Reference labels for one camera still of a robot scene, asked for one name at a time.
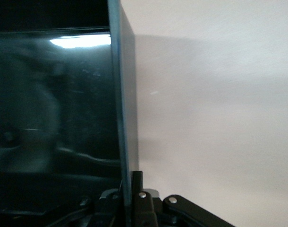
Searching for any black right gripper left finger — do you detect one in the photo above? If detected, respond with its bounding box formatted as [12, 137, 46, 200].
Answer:
[47, 188, 126, 227]

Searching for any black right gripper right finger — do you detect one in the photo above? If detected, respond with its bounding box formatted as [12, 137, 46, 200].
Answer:
[131, 170, 236, 227]

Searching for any black rectangular plastic box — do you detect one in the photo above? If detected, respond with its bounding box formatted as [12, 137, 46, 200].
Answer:
[0, 0, 141, 227]

